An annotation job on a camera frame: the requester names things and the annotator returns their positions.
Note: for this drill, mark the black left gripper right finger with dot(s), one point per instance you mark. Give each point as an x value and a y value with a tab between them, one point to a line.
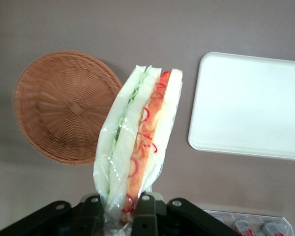
177	216

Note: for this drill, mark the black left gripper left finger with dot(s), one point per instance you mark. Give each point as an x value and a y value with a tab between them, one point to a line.
51	218

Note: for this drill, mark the triangle sandwich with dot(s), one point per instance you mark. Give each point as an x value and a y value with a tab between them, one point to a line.
137	123

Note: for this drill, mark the round brown wicker basket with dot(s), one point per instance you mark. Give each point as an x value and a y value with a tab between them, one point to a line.
64	110

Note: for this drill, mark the beige plastic tray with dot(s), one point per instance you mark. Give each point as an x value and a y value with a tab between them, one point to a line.
248	105

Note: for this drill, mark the red cola bottle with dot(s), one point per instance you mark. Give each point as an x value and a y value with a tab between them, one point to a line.
273	229
242	227

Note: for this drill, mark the clear acrylic bottle rack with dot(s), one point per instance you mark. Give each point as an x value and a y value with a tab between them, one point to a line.
255	217

